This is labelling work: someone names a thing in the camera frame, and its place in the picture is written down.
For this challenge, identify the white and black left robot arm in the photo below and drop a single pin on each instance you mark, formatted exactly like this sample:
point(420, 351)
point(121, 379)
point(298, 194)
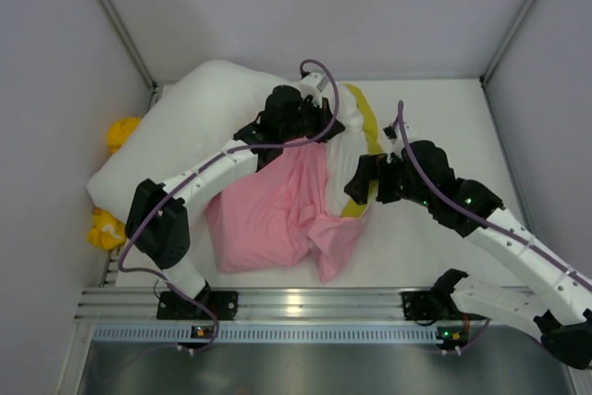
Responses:
point(158, 220)

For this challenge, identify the right aluminium corner post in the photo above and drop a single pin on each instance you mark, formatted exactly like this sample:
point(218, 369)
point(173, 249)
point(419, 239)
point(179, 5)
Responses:
point(517, 22)

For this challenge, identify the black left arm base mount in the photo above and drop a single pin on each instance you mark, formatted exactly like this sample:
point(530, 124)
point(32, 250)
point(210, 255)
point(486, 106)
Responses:
point(221, 303)

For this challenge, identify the yellow cloth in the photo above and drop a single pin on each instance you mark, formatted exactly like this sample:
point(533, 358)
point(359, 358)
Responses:
point(107, 231)

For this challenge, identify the left aluminium corner post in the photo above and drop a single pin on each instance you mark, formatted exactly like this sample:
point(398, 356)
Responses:
point(125, 39)

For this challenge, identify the aluminium front rail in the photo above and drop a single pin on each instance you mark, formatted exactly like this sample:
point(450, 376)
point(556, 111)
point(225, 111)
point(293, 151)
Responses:
point(322, 305)

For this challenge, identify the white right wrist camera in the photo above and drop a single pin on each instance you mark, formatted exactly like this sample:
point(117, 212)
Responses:
point(394, 135)

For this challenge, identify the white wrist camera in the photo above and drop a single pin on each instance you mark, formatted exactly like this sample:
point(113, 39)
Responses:
point(394, 135)
point(316, 85)

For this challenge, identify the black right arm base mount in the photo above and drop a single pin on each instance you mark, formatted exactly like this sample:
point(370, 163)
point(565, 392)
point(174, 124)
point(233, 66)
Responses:
point(424, 307)

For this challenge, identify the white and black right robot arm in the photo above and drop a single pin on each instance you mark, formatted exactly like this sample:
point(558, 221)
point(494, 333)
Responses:
point(557, 310)

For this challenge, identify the grey slotted cable duct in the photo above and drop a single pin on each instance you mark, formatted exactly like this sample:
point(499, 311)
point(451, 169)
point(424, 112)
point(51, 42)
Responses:
point(278, 334)

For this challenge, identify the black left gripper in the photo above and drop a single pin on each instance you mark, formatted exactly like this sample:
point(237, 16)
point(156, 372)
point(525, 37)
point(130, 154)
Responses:
point(319, 111)

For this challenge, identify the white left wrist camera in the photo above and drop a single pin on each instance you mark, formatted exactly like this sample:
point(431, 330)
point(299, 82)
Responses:
point(316, 85)

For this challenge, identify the pink pillowcase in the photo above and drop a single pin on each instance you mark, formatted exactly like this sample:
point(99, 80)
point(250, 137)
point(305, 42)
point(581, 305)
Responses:
point(279, 215)

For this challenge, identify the bare white pillow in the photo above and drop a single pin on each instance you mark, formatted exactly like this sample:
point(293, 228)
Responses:
point(191, 121)

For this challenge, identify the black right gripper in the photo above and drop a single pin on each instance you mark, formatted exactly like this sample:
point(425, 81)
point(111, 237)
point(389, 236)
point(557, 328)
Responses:
point(382, 178)

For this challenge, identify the aluminium corner post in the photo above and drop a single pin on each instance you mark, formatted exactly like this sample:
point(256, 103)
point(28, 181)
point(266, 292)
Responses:
point(125, 39)
point(517, 22)

